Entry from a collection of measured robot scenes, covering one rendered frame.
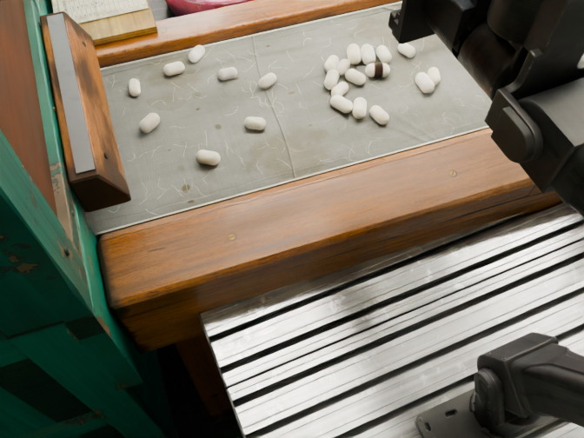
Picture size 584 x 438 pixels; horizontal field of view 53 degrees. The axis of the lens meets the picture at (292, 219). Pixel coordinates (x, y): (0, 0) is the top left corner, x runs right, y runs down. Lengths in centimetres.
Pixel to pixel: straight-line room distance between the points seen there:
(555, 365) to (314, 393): 30
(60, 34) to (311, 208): 41
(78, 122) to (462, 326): 56
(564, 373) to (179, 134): 59
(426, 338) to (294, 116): 37
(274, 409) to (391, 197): 31
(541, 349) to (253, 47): 63
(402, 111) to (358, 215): 22
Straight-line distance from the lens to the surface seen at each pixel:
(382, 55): 97
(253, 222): 75
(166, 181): 83
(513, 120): 46
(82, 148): 73
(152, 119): 88
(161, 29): 100
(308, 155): 84
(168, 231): 76
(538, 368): 62
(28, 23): 89
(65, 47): 86
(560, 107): 46
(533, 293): 88
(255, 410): 76
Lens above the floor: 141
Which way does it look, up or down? 59 degrees down
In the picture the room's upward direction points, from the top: 2 degrees clockwise
